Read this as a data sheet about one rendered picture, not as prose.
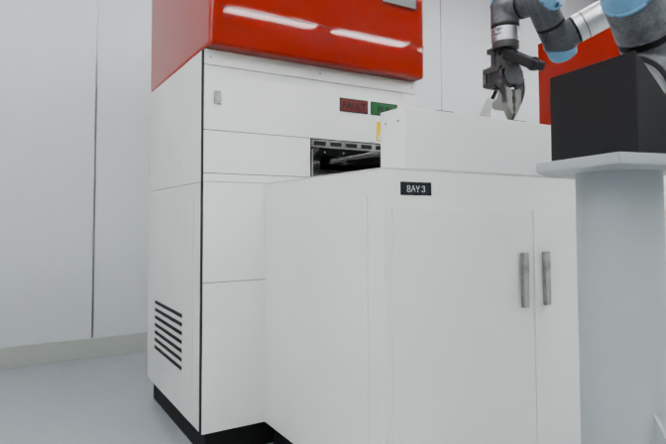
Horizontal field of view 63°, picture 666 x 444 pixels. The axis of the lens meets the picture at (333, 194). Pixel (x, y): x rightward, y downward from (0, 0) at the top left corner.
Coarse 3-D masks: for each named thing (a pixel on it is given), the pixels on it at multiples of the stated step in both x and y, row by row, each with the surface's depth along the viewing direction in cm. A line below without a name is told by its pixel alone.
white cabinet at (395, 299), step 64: (320, 192) 142; (384, 192) 119; (448, 192) 129; (512, 192) 140; (320, 256) 141; (384, 256) 118; (448, 256) 127; (512, 256) 139; (576, 256) 152; (320, 320) 140; (384, 320) 118; (448, 320) 127; (512, 320) 138; (576, 320) 151; (320, 384) 140; (384, 384) 117; (448, 384) 126; (512, 384) 137; (576, 384) 150
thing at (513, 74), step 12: (492, 48) 150; (504, 48) 148; (516, 48) 148; (492, 60) 151; (504, 60) 147; (492, 72) 149; (504, 72) 145; (516, 72) 147; (492, 84) 149; (516, 84) 147
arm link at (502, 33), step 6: (492, 30) 149; (498, 30) 148; (504, 30) 146; (510, 30) 146; (516, 30) 147; (492, 36) 149; (498, 36) 147; (504, 36) 146; (510, 36) 146; (516, 36) 147; (492, 42) 149; (498, 42) 148
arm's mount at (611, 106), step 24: (576, 72) 112; (600, 72) 107; (624, 72) 101; (648, 72) 100; (552, 96) 119; (576, 96) 112; (600, 96) 107; (624, 96) 101; (648, 96) 100; (552, 120) 119; (576, 120) 112; (600, 120) 107; (624, 120) 101; (648, 120) 100; (552, 144) 118; (576, 144) 112; (600, 144) 107; (624, 144) 101; (648, 144) 100
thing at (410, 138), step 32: (384, 128) 129; (416, 128) 124; (448, 128) 129; (480, 128) 135; (512, 128) 141; (544, 128) 147; (384, 160) 129; (416, 160) 124; (448, 160) 129; (480, 160) 134; (512, 160) 140; (544, 160) 147
